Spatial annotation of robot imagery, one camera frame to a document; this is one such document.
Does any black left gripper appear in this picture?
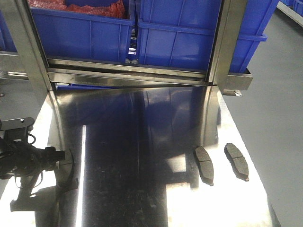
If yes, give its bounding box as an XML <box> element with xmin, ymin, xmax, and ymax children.
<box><xmin>0</xmin><ymin>139</ymin><xmax>65</xmax><ymax>180</ymax></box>

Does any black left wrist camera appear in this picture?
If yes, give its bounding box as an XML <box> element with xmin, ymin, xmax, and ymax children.
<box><xmin>0</xmin><ymin>117</ymin><xmax>35</xmax><ymax>142</ymax></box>

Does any brake pad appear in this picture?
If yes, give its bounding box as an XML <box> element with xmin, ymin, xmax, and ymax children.
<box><xmin>55</xmin><ymin>149</ymin><xmax>79</xmax><ymax>191</ymax></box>
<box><xmin>224</xmin><ymin>143</ymin><xmax>249</xmax><ymax>181</ymax></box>
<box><xmin>194</xmin><ymin>146</ymin><xmax>214</xmax><ymax>186</ymax></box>

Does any blue plastic bin right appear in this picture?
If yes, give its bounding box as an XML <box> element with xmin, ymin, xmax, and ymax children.
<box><xmin>135</xmin><ymin>0</ymin><xmax>278</xmax><ymax>73</ymax></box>

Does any blue bin with red bags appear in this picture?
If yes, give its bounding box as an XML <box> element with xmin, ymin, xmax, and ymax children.
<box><xmin>30</xmin><ymin>0</ymin><xmax>135</xmax><ymax>63</ymax></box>

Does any stainless steel rack frame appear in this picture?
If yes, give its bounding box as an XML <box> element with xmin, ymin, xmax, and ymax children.
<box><xmin>0</xmin><ymin>0</ymin><xmax>252</xmax><ymax>103</ymax></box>

